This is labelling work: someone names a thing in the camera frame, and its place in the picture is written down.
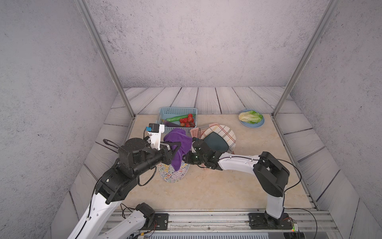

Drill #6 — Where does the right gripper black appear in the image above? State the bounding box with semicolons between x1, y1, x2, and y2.
179;150;208;165

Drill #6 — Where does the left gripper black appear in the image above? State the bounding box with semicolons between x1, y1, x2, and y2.
131;140;181;179

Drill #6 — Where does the purple cloth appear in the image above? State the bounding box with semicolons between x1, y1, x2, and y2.
163;128;193;172

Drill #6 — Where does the dark teal square plate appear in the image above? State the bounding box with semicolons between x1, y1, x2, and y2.
204;132;229;153

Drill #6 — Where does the colourful squiggle round plate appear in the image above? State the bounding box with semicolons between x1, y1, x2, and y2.
158;161;190;183

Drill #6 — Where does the white plaid round plate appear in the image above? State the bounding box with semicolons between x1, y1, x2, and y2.
201;124;236;154

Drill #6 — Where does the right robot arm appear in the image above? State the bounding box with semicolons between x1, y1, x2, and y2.
183;138;292;230

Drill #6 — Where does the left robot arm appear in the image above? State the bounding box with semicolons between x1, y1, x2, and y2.
69;137;182;239

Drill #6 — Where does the small blue plate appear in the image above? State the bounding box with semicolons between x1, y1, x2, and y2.
239;110;265;128

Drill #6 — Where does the pink perforated basket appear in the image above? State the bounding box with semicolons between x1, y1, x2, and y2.
190;123;216;138

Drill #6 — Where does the purple eggplant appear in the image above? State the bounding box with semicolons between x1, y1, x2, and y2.
161;119;182;127

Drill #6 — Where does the green cucumber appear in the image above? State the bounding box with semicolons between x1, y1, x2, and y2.
166;114;195;122

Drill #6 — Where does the light blue perforated basket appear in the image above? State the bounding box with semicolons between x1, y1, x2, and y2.
156;107;198;133

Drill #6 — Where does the green lettuce head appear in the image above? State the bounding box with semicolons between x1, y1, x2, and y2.
239;111;263;124

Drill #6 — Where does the metal base rail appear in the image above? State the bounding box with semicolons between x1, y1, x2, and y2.
107;209;338;239

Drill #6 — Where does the left aluminium frame post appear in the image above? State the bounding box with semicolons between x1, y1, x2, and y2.
75;0;136;119

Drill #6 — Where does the aluminium frame post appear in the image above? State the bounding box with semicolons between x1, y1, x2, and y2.
272;0;341;119
75;0;136;119

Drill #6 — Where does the right aluminium frame post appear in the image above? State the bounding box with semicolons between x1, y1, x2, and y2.
272;0;341;119

